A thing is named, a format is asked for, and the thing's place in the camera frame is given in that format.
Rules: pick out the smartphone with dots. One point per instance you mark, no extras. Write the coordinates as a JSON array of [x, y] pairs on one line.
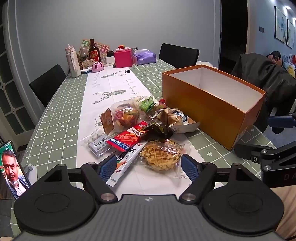
[[12, 169]]

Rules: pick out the pink box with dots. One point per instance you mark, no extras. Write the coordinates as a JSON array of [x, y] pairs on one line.
[[123, 59]]

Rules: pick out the white deer print table runner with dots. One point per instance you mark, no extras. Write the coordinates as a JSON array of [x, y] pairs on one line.
[[111, 81]]

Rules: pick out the orange cardboard box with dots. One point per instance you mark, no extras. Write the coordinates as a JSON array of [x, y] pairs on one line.
[[208, 111]]

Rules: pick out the white cloth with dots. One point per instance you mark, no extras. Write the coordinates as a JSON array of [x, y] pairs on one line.
[[207, 63]]

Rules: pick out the wall switch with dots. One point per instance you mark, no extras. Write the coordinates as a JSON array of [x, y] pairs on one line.
[[261, 29]]

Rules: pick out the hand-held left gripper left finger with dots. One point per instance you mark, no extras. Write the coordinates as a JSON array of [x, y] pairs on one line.
[[108, 167]]

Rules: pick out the small blue and white box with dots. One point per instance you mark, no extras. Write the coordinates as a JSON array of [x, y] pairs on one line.
[[86, 71]]

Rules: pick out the grey phone stand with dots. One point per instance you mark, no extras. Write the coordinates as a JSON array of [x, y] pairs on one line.
[[31, 173]]

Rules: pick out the tall white bottle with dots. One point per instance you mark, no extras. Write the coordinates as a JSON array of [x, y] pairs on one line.
[[75, 64]]

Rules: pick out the clear packet of white balls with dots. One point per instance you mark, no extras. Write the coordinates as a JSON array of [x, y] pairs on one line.
[[98, 142]]

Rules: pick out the clear plastic bottle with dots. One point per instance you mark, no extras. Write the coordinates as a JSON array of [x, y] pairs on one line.
[[83, 54]]

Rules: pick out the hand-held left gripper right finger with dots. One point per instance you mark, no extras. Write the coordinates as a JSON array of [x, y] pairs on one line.
[[189, 168]]

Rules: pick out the framed wall picture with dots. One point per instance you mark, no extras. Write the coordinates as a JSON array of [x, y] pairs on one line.
[[280, 24], [290, 34]]

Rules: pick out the pink capped bottle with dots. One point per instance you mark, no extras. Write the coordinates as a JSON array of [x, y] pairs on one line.
[[69, 49]]

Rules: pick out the dark bottle with red label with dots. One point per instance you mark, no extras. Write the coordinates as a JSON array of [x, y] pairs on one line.
[[94, 53]]

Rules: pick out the pink round container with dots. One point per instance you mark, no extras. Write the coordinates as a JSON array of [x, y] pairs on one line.
[[97, 67]]

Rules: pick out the white dish with red decoration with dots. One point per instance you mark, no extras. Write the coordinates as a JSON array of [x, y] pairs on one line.
[[122, 48]]

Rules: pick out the purple tissue pack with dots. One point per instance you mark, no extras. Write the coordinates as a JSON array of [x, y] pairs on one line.
[[144, 56]]

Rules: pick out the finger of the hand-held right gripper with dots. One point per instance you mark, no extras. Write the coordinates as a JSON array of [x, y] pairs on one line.
[[282, 121], [249, 150]]

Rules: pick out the clear bag of colourful chips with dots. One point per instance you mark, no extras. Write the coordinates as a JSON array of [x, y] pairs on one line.
[[126, 117]]

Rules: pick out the beige radio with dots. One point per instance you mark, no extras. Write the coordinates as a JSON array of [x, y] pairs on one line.
[[89, 63]]

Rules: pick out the pink dotted card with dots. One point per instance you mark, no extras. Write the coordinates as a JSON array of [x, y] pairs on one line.
[[104, 49]]

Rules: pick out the white and orange snack packet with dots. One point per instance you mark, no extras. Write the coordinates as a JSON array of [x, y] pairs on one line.
[[126, 162]]

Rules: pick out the clear packet of yellow crisps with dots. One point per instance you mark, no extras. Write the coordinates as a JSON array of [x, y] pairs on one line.
[[159, 157]]

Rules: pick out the black and gold snack packet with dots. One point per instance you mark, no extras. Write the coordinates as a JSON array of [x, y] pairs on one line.
[[158, 131]]

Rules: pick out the green label snack packet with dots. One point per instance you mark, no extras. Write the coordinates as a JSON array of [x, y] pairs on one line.
[[148, 105]]

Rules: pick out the small red snack packet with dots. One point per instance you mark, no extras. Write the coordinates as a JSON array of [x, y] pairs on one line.
[[162, 102]]

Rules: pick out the green checked tablecloth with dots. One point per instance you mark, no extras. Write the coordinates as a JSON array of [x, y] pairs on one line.
[[57, 115]]

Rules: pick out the glass paned door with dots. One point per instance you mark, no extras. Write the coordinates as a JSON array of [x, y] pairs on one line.
[[13, 92]]

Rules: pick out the black chair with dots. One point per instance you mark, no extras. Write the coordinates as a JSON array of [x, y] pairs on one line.
[[47, 83], [179, 54]]

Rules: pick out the green dotted card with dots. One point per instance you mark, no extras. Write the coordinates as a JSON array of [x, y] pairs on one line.
[[84, 44]]

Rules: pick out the beige bread snack bag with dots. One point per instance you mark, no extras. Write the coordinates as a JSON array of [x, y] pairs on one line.
[[180, 119]]

